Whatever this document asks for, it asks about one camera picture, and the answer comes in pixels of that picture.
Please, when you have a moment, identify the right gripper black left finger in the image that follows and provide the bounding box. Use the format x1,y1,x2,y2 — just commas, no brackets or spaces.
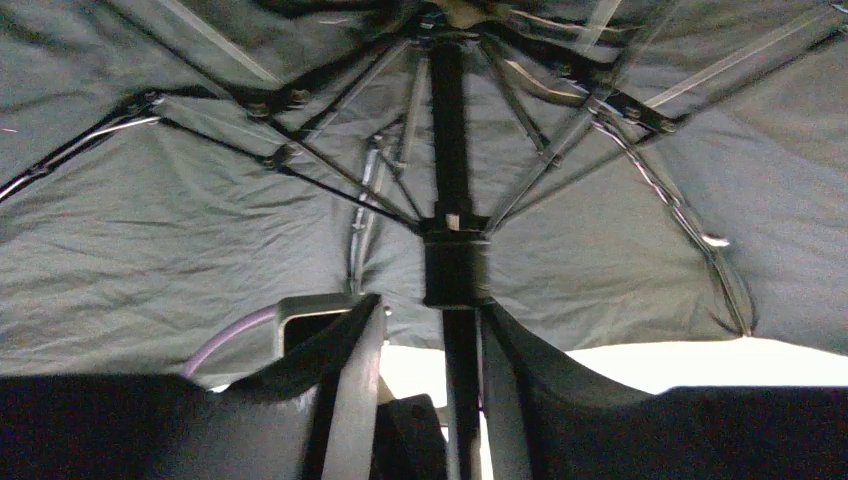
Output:
1,294,385,479

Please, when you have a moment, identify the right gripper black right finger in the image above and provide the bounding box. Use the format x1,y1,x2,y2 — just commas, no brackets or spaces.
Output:
480,302,847,479

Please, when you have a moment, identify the beige umbrella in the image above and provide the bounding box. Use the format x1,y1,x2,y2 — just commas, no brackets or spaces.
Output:
1,1,847,479

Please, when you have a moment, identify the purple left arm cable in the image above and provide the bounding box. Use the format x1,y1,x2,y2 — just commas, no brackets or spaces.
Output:
180,304,283,382

